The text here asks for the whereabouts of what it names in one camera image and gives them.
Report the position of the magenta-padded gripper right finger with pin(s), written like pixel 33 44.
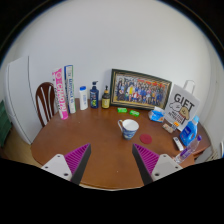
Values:
pixel 165 166

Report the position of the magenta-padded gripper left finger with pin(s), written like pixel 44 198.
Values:
pixel 58 166

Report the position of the clear purple-capped water bottle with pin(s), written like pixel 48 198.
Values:
pixel 186 151

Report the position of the white remote control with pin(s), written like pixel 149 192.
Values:
pixel 178 144

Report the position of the flat round red coaster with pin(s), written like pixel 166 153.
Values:
pixel 146 139

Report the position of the small brown snack pack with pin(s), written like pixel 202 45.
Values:
pixel 167 128

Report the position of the blue detergent bottle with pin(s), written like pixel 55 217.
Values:
pixel 188 135

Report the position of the blue tissue pack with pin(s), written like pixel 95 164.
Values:
pixel 156 115

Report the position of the white printed paper bag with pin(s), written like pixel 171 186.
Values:
pixel 181 106

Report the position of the brown wooden chair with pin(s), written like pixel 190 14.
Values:
pixel 45 100

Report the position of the tall pink box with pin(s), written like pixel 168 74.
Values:
pixel 60 95

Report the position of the white blue-capped lotion bottle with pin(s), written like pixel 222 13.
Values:
pixel 83 99

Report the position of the white cabinet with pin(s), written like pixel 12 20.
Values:
pixel 20 100

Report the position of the dark blue pump bottle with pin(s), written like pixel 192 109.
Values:
pixel 94 98

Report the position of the tall green and white box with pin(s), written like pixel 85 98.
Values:
pixel 70 90

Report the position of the amber yellow-labelled pump bottle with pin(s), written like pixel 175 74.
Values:
pixel 106 101

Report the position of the framed group photo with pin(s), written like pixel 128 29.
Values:
pixel 140 89

